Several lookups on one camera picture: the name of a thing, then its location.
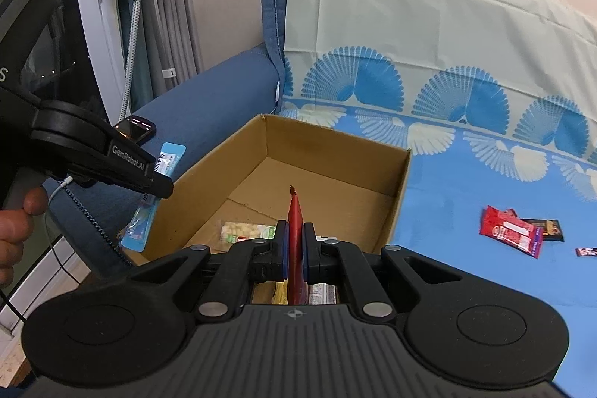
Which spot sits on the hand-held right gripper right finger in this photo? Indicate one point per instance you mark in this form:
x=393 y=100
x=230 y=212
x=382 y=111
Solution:
x=308 y=253

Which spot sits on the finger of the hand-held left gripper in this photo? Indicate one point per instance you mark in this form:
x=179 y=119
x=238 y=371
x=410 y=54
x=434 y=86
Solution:
x=161 y=187

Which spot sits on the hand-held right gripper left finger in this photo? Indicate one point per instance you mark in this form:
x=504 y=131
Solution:
x=281 y=253

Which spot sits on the silver stick snack packet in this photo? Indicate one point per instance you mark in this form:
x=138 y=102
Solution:
x=322 y=293

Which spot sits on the green-labelled snack packet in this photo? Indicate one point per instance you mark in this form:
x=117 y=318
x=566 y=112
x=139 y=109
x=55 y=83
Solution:
x=240 y=231

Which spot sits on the light blue snack packet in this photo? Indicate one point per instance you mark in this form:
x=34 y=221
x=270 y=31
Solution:
x=140 y=230

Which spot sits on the brown cardboard box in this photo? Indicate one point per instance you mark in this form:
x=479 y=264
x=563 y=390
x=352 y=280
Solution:
x=326 y=174

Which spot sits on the person's left hand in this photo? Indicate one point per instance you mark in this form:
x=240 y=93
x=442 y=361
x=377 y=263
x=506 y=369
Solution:
x=14 y=239

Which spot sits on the black smartphone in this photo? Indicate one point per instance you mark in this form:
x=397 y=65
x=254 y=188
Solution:
x=137 y=128

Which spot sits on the dark glass door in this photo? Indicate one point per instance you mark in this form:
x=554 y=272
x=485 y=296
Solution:
x=70 y=29

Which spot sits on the blue sofa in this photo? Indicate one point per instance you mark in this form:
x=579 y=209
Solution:
x=210 y=90

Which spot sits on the teal curtain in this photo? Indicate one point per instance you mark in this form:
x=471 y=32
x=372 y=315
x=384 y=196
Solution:
x=122 y=29

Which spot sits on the white curtain clip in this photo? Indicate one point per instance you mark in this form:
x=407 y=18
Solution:
x=168 y=73

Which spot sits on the grey pleated curtain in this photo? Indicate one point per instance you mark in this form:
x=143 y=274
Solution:
x=172 y=6

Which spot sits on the red snack packet white logo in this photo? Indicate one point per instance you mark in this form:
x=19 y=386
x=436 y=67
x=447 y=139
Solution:
x=508 y=230

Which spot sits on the dark chocolate bar packet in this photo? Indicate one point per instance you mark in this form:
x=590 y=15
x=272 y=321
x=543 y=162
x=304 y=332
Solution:
x=550 y=230

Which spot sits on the fan-printed blue sofa cover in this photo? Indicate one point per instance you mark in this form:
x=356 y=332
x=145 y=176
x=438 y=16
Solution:
x=419 y=29

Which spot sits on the small dark candy packet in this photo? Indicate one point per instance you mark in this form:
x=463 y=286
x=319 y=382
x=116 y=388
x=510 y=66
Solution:
x=586 y=252

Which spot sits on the white door frame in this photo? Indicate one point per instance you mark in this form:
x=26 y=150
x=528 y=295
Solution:
x=93 y=6

